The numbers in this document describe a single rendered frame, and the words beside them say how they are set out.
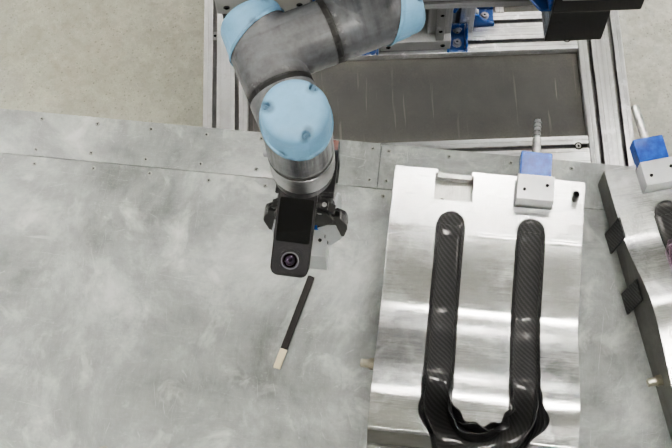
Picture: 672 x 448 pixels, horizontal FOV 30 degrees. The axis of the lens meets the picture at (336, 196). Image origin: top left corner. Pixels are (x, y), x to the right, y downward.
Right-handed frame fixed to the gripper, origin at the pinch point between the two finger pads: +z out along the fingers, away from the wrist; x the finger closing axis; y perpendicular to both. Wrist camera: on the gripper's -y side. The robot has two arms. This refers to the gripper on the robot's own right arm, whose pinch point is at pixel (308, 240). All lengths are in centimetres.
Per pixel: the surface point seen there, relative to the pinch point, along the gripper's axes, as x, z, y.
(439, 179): -16.3, 8.4, 13.6
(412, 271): -13.7, 6.6, -0.7
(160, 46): 47, 95, 75
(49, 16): 73, 95, 80
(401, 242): -11.9, 6.4, 3.2
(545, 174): -30.4, 4.6, 14.3
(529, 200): -28.4, 3.8, 9.9
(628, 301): -43.5, 13.0, 0.1
